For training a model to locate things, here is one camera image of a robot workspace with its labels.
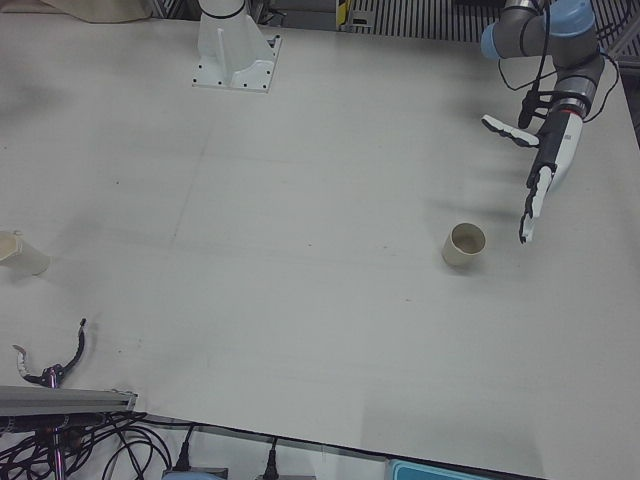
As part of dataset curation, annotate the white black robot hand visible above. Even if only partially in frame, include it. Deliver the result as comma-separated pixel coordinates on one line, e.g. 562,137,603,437
481,99,586,245

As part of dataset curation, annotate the beige cup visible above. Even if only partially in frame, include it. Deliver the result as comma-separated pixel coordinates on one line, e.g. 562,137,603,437
441,222,487,271

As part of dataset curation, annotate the white plastic cup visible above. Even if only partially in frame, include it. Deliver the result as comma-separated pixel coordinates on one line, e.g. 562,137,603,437
0,229,52,276

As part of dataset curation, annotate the grey slatted cover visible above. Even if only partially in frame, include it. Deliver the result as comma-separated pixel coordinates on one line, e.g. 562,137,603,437
344,0,506,36

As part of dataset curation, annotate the light blue plastic bin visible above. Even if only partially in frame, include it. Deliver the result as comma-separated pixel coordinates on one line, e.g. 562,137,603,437
387,458,546,480

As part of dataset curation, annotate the beige cloth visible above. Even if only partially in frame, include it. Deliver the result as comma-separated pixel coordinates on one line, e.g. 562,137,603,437
39,0,151,24

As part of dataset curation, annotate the black white claw fixture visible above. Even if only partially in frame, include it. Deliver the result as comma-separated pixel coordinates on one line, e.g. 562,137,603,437
12,318,90,389

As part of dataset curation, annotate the pink metal rod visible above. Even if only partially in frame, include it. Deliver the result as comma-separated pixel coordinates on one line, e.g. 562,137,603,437
49,424,66,480

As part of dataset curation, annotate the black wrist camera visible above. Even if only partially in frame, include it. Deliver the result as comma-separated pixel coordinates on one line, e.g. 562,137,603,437
517,87,551,130

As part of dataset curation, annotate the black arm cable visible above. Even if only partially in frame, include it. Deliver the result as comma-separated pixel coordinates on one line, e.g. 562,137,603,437
497,0,621,124

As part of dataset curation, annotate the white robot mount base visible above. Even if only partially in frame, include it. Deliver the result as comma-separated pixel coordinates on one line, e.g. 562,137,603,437
191,0,284,95

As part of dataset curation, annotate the black plug cable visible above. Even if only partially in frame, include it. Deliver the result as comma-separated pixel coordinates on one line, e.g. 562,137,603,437
264,437,280,476
172,424,199,471

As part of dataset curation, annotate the aluminium rail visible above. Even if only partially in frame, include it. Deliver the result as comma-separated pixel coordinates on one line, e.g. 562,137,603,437
0,384,139,416

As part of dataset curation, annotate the black cable tangle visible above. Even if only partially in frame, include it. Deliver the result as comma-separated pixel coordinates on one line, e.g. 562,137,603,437
0,409,174,480

